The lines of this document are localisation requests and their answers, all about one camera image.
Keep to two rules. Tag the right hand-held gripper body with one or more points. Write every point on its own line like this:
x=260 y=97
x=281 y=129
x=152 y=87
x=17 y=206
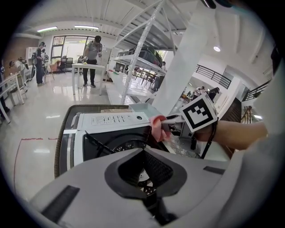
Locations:
x=198 y=113

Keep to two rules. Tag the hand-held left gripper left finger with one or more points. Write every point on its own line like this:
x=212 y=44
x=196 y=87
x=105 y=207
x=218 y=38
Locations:
x=78 y=178

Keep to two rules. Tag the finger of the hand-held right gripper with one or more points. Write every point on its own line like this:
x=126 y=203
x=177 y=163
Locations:
x=172 y=121
x=174 y=116

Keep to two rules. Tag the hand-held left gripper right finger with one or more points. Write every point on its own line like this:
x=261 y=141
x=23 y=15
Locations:
x=200 y=178

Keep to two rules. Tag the white portable gas stove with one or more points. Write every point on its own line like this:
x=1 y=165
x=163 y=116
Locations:
x=107 y=121

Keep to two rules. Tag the person's right forearm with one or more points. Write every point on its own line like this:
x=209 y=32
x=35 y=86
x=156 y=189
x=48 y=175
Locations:
x=233 y=133

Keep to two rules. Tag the pale blue rectangular tray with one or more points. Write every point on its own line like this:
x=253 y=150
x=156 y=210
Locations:
x=142 y=108

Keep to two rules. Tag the black metal railing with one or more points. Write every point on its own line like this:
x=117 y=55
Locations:
x=213 y=75

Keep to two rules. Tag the round ceiling light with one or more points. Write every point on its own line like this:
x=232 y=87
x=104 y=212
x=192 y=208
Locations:
x=217 y=49

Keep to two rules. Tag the white metal shelf rack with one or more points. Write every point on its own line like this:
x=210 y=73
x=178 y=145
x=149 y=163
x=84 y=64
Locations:
x=133 y=60

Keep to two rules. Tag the white table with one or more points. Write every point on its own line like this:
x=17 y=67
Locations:
x=89 y=66
x=13 y=82

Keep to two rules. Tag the black office chair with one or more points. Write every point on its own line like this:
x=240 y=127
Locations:
x=66 y=62

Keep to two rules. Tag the long ceiling light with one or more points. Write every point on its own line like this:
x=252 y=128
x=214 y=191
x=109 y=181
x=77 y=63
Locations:
x=46 y=29
x=86 y=27

